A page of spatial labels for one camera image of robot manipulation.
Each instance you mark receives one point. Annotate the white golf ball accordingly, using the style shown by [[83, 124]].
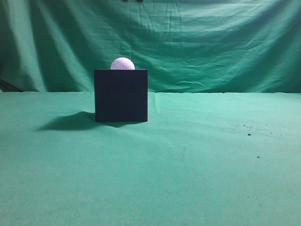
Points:
[[122, 63]]

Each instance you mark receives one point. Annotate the dark purple foam cube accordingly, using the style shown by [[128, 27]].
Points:
[[121, 95]]

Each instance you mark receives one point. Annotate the green table cloth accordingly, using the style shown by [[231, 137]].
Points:
[[220, 159]]

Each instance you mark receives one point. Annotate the green backdrop cloth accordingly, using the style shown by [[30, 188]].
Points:
[[187, 46]]

